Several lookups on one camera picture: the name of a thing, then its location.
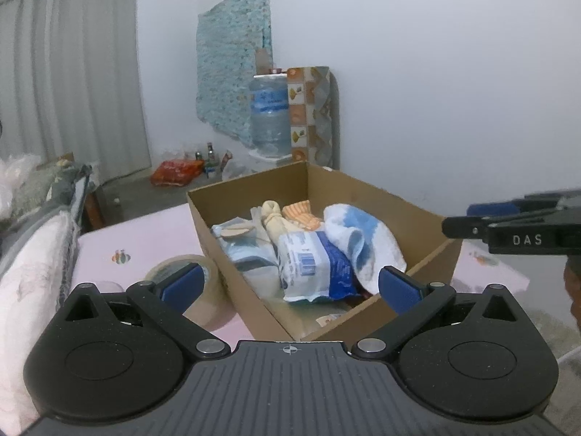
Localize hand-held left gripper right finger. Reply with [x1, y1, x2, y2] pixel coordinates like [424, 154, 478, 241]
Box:
[352, 267, 520, 359]

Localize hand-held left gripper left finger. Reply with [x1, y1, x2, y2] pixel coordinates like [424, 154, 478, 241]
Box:
[61, 263, 229, 359]

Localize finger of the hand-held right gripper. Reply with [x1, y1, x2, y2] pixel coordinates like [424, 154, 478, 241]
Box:
[467, 191, 581, 217]
[442, 215, 490, 239]

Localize white waffle towel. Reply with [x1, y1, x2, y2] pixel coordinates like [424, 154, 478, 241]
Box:
[323, 203, 407, 295]

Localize face mask pack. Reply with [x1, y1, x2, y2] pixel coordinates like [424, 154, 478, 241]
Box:
[211, 218, 284, 278]

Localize beige powder puff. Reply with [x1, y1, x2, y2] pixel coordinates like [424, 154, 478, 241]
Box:
[218, 223, 255, 238]

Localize blue white tissue pack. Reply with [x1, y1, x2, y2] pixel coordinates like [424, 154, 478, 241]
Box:
[277, 231, 364, 303]

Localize brown cardboard box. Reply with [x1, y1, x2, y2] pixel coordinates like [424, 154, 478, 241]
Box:
[186, 161, 463, 342]

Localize cream knotted socks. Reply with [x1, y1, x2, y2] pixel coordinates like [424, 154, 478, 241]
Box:
[260, 200, 296, 255]

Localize clear tape roll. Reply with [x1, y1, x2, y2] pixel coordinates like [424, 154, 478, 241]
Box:
[144, 254, 234, 328]

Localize red plastic bag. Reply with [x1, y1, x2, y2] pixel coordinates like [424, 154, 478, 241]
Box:
[151, 159, 205, 187]

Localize white plastic bag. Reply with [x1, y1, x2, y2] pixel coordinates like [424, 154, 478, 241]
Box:
[222, 163, 255, 180]

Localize white quilt in plastic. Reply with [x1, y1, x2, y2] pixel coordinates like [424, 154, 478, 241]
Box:
[0, 211, 80, 423]

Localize white water dispenser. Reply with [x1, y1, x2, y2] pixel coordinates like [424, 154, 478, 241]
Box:
[247, 150, 309, 178]

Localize grey bed sheet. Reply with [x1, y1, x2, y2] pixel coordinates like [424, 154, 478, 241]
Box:
[0, 200, 87, 259]

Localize large water bottle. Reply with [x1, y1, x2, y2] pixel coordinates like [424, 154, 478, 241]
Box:
[249, 75, 291, 157]

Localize tile patterned cover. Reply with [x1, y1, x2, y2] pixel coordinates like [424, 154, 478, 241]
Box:
[286, 66, 341, 171]

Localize clear plastic bag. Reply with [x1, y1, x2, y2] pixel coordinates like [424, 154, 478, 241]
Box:
[0, 154, 41, 210]

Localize grey curtain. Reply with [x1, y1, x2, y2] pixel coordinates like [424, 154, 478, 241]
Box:
[0, 0, 153, 178]

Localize wooden bed frame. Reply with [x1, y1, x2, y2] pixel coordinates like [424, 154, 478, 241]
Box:
[84, 186, 110, 232]

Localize floral cloth on wall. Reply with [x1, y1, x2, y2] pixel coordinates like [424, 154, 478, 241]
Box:
[195, 0, 273, 148]

